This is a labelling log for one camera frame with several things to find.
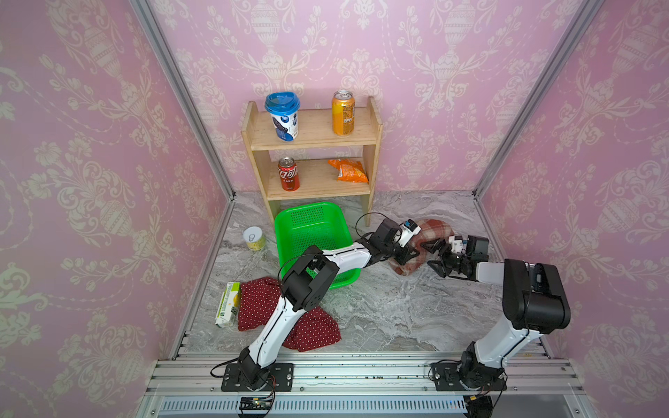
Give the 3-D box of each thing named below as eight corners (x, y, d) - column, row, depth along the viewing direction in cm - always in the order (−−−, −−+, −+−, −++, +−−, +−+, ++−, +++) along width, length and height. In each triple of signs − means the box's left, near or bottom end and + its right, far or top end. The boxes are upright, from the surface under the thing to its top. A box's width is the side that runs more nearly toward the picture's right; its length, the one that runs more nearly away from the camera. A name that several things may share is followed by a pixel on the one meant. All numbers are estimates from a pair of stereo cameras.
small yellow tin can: (244, 250, 104) (240, 242, 100) (248, 234, 109) (244, 225, 105) (263, 250, 104) (259, 242, 100) (267, 234, 109) (263, 225, 105)
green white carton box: (219, 328, 85) (213, 323, 82) (230, 287, 94) (226, 282, 91) (238, 328, 85) (233, 323, 82) (248, 287, 94) (244, 282, 91)
